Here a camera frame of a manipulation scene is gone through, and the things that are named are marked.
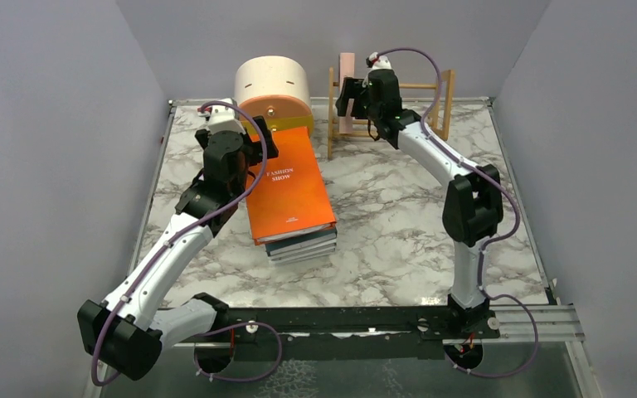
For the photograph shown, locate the dark teal book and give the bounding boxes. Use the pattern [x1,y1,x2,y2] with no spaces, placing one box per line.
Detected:
[265,228,338,256]

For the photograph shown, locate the orange fashion show book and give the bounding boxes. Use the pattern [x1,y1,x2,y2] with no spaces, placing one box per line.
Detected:
[246,126,336,245]

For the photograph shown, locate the wooden book rack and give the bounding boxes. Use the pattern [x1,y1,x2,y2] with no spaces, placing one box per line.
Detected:
[327,67,455,159]

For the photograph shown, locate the pink flower cover book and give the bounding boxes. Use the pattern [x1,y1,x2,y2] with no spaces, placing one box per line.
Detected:
[338,52,357,136]

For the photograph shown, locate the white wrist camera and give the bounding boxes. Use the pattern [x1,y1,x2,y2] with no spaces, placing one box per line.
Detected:
[198,105,246,134]
[366,52,393,72]

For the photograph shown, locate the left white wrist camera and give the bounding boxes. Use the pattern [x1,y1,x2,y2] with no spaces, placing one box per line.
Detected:
[198,105,246,134]

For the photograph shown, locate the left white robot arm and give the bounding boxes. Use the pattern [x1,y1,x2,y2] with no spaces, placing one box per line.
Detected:
[77,116,279,386]

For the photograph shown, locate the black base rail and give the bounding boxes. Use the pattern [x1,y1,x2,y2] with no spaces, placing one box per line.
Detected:
[188,305,500,362]

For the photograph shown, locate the cream and orange bread box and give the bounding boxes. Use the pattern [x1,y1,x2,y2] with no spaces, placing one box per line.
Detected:
[233,56,314,134]

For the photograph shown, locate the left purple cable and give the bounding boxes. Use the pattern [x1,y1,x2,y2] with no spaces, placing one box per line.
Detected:
[90,100,285,387]

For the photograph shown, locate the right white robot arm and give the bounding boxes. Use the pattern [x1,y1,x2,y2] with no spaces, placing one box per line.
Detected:
[336,69,503,337]

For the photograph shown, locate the bottom stacked books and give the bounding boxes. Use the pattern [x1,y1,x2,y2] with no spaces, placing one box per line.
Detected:
[268,241,337,265]

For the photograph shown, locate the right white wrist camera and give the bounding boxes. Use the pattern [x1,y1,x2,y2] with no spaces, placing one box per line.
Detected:
[366,52,393,72]

